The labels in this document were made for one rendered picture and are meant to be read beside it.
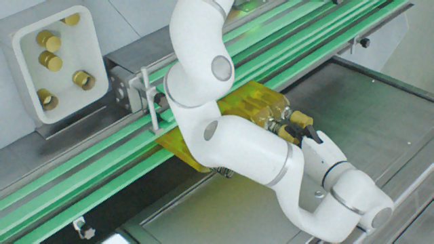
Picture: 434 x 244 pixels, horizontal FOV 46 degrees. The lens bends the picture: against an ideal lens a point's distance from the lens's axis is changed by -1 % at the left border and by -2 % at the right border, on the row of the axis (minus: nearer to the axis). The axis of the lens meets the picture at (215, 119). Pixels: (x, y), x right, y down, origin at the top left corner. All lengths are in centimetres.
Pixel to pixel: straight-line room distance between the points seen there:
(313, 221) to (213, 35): 38
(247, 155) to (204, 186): 45
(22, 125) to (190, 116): 46
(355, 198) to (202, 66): 36
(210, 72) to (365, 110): 83
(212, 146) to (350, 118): 75
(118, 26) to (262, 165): 58
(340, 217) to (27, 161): 65
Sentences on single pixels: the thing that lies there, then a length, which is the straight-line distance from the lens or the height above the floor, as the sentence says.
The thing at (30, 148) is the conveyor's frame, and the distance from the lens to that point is 120.
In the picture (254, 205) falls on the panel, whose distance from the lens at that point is 121.
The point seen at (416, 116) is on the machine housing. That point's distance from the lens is 155.
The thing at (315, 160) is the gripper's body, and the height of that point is 127.
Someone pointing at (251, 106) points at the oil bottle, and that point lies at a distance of 124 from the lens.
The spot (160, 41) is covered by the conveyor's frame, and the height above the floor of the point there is 81.
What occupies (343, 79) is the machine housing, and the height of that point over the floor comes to 98.
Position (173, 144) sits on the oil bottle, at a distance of 119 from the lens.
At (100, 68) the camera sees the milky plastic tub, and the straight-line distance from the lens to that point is 117.
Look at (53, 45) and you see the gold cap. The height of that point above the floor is 81.
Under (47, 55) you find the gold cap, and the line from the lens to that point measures 115.
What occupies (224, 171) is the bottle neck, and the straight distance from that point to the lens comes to 110.
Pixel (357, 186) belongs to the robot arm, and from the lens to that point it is 94.
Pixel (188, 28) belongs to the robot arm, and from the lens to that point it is 80.
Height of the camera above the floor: 176
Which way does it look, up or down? 38 degrees down
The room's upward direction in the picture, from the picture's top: 120 degrees clockwise
